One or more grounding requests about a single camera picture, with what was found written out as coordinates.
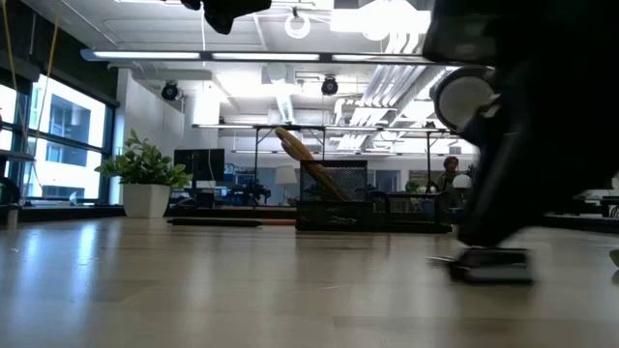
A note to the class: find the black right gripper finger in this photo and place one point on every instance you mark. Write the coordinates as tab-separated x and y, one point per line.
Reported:
508	203

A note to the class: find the black binder clip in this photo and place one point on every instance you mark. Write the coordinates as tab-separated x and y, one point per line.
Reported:
488	268

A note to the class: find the orange pencil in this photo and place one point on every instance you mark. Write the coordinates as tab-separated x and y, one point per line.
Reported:
278	223

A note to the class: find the black mesh desk organizer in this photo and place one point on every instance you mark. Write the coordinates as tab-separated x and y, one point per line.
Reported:
333	215

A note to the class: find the white globe lamp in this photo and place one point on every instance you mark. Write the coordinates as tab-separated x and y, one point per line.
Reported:
462	182

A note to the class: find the person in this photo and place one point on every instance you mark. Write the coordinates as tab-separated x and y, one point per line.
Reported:
450	169

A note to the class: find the long ceiling light bar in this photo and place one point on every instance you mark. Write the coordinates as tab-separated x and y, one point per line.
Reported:
145	55

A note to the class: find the black ceiling spotlight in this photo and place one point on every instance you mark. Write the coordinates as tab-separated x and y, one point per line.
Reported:
330	86
170	91

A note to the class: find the black desk lamp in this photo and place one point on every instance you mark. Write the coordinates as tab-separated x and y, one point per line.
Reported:
464	104

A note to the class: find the green sticky note pad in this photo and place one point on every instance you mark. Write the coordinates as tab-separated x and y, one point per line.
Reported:
615	257

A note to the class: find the black monitor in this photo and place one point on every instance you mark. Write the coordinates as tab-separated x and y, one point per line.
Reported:
199	164

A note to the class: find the white shade table lamp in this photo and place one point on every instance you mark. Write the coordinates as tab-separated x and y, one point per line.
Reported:
286	175

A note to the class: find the green potted plant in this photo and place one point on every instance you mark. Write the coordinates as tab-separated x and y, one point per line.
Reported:
145	164

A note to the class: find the large window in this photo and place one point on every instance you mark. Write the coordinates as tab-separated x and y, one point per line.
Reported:
67	145

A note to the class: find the black pen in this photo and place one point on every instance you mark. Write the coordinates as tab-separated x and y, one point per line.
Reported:
215	222

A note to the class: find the black background rig frame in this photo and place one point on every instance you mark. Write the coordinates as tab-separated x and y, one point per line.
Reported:
428	159

